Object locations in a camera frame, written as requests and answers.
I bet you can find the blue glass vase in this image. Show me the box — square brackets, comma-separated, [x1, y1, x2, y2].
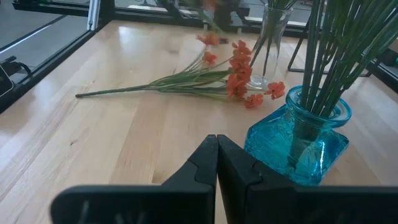
[244, 85, 353, 187]

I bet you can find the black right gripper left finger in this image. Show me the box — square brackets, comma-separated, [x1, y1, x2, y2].
[49, 134, 218, 224]

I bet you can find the silver aluminium bracket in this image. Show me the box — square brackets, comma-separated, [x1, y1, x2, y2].
[86, 0, 102, 31]

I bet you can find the clear glass vase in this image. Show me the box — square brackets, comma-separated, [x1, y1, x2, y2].
[248, 2, 294, 90]

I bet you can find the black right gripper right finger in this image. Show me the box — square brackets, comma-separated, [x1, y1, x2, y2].
[216, 134, 398, 224]

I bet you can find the orange artificial flower bunch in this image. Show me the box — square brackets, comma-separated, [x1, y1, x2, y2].
[75, 32, 286, 110]

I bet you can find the pink artificial flower bunch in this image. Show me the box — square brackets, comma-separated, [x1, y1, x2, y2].
[323, 0, 398, 119]

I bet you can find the wooden shelf with wire legs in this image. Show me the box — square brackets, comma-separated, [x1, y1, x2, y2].
[287, 18, 373, 77]

